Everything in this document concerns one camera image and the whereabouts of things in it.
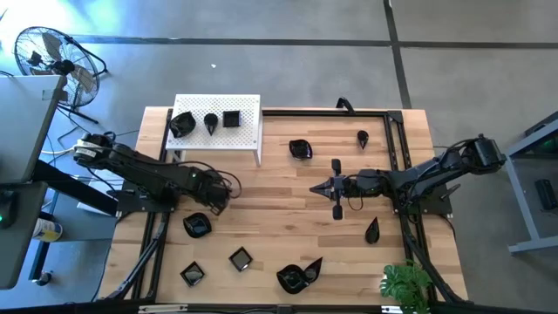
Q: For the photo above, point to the white perforated metal shelf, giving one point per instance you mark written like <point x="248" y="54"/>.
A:
<point x="244" y="135"/>

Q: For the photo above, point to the desk leg with caster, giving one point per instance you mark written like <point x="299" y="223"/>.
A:
<point x="41" y="261"/>

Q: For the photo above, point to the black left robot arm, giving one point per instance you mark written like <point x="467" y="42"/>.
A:
<point x="148" y="172"/>

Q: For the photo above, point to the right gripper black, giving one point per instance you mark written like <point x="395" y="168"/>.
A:
<point x="362" y="183"/>

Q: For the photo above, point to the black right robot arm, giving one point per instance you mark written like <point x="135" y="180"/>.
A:
<point x="427" y="176"/>

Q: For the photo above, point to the green artificial plant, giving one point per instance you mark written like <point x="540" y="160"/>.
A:
<point x="405" y="283"/>

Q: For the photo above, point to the black aluminium table frame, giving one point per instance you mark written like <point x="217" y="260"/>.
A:
<point x="327" y="113"/>

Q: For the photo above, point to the black floor fan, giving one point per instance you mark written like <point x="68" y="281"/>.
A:
<point x="61" y="67"/>

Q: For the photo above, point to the grey desk top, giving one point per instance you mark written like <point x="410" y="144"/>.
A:
<point x="22" y="126"/>

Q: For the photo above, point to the grey metal table frame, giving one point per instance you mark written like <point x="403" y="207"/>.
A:
<point x="521" y="200"/>

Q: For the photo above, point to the black curved bracket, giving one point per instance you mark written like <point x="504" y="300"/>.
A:
<point x="344" y="104"/>

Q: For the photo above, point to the black bowl front centre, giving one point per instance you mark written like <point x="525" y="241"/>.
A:
<point x="291" y="279"/>

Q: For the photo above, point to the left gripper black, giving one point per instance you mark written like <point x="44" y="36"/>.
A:
<point x="215" y="187"/>

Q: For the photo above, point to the black floor device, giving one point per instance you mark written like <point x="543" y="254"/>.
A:
<point x="545" y="194"/>

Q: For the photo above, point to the black device green light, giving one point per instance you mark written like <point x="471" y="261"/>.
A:
<point x="6" y="209"/>

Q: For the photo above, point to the black square mini plate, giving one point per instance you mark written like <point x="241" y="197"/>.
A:
<point x="240" y="259"/>
<point x="231" y="118"/>
<point x="192" y="274"/>

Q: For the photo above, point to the white paper sheet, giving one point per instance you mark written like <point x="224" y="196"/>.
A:
<point x="102" y="182"/>

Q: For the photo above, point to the yellow blue can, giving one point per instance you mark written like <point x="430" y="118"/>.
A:
<point x="48" y="231"/>

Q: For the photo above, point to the black desk beam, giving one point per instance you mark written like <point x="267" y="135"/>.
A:
<point x="98" y="200"/>

